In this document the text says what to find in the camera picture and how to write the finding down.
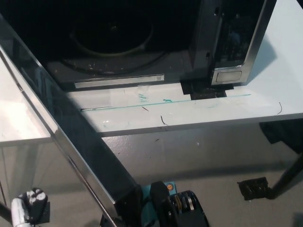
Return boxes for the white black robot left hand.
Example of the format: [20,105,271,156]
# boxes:
[11,188,51,227]

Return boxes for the glass microwave door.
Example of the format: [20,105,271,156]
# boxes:
[0,13,143,227]

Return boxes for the black teal robot torso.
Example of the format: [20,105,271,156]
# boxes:
[141,181,210,227]

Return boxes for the glass microwave turntable plate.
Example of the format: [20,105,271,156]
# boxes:
[70,13,155,58]

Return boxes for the black steel microwave oven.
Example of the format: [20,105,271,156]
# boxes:
[0,0,277,90]

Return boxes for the clear tape piece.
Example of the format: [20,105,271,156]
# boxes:
[135,84,152,103]

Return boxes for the thin teal tape line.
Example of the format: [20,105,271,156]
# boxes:
[80,94,251,112]

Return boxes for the black floor tape patch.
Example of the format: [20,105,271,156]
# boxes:
[237,176,271,201]

